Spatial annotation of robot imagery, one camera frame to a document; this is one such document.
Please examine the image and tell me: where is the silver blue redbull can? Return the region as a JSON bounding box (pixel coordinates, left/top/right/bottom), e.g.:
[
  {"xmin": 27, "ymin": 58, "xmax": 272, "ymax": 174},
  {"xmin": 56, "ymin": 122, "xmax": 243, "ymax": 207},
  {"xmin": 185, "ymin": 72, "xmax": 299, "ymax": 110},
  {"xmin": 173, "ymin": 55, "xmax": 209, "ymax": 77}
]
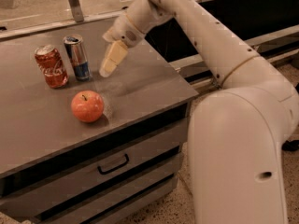
[{"xmin": 64, "ymin": 34, "xmax": 92, "ymax": 81}]

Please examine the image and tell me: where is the red coke can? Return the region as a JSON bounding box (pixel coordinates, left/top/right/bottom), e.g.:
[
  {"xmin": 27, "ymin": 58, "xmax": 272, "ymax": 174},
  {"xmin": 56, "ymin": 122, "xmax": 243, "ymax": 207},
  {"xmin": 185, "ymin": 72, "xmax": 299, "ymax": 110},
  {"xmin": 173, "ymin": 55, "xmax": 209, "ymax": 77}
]
[{"xmin": 35, "ymin": 45, "xmax": 68, "ymax": 89}]

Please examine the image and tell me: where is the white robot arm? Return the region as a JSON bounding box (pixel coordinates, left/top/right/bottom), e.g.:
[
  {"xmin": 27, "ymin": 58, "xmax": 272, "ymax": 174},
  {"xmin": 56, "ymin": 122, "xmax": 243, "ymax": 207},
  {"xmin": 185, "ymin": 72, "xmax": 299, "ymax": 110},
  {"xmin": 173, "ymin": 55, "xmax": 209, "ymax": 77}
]
[{"xmin": 99, "ymin": 0, "xmax": 299, "ymax": 224}]

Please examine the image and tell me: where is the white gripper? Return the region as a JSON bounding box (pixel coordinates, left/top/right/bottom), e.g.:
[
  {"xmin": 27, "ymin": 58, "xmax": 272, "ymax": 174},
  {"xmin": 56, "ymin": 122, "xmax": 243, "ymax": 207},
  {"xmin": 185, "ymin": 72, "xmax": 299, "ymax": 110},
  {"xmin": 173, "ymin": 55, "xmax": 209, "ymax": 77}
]
[{"xmin": 99, "ymin": 14, "xmax": 145, "ymax": 77}]

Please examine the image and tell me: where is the grey drawer cabinet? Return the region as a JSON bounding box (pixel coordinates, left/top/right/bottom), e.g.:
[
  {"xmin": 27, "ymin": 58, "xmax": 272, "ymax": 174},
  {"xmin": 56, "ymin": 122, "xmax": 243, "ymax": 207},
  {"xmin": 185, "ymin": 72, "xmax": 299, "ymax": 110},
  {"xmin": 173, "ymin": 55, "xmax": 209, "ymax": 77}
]
[{"xmin": 0, "ymin": 29, "xmax": 195, "ymax": 224}]

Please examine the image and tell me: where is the left metal window post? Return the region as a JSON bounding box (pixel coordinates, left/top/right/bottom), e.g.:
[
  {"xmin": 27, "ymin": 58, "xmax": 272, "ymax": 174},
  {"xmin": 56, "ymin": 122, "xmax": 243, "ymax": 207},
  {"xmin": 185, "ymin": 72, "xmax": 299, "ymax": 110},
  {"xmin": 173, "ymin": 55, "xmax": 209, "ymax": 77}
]
[{"xmin": 68, "ymin": 0, "xmax": 84, "ymax": 22}]

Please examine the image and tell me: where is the black metal floor stand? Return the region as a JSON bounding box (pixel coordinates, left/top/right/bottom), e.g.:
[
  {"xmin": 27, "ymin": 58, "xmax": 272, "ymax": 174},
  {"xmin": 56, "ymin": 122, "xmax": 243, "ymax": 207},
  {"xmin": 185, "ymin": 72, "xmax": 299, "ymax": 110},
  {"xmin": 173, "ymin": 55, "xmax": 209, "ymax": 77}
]
[{"xmin": 282, "ymin": 140, "xmax": 299, "ymax": 152}]

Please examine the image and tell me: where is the black drawer handle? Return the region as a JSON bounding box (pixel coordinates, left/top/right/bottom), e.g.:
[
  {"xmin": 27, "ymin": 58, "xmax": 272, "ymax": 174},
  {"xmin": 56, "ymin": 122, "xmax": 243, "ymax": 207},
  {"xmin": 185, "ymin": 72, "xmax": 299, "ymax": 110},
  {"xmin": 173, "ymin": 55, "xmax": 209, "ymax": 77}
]
[{"xmin": 97, "ymin": 153, "xmax": 130, "ymax": 175}]

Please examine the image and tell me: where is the red apple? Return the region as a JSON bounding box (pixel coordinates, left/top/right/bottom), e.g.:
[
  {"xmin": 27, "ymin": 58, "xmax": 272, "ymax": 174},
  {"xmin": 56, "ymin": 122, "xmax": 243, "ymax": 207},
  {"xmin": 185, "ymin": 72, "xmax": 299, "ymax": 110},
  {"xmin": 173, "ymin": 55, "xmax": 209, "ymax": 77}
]
[{"xmin": 71, "ymin": 91, "xmax": 104, "ymax": 123}]

